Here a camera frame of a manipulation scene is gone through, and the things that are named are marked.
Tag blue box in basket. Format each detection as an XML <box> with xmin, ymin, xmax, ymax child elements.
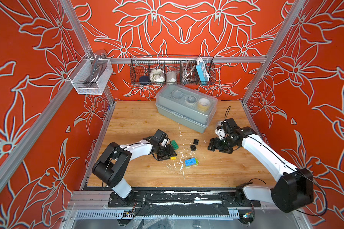
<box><xmin>196</xmin><ymin>62</ymin><xmax>210</xmax><ymax>85</ymax></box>

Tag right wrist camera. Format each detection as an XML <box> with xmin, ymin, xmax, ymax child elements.
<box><xmin>222</xmin><ymin>118</ymin><xmax>239</xmax><ymax>135</ymax></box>

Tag grey plastic toolbox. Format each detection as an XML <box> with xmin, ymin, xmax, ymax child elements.
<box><xmin>155</xmin><ymin>85</ymin><xmax>218</xmax><ymax>133</ymax></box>

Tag dark green lego brick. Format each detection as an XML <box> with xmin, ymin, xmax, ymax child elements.
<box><xmin>171</xmin><ymin>140</ymin><xmax>179</xmax><ymax>150</ymax></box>

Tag white crumpled item in basket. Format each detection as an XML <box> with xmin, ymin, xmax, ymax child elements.
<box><xmin>149</xmin><ymin>68</ymin><xmax>165</xmax><ymax>84</ymax></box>

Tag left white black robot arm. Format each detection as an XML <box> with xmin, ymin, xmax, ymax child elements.
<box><xmin>92</xmin><ymin>135</ymin><xmax>177</xmax><ymax>199</ymax></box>

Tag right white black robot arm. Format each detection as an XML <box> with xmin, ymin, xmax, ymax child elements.
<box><xmin>208</xmin><ymin>125</ymin><xmax>314</xmax><ymax>213</ymax></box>

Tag clear plastic bin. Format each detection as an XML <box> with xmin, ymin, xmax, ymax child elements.
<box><xmin>69</xmin><ymin>57</ymin><xmax>113</xmax><ymax>95</ymax></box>

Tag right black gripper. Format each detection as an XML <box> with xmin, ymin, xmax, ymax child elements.
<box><xmin>205</xmin><ymin>135</ymin><xmax>237</xmax><ymax>154</ymax></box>

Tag black wire basket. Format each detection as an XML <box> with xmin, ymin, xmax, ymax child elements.
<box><xmin>130</xmin><ymin>55</ymin><xmax>216</xmax><ymax>86</ymax></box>

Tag clear tape roll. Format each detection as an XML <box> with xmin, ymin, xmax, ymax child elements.
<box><xmin>215</xmin><ymin>124</ymin><xmax>226</xmax><ymax>140</ymax></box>

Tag blue lego brick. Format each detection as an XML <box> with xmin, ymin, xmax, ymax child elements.
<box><xmin>184</xmin><ymin>158</ymin><xmax>196</xmax><ymax>166</ymax></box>

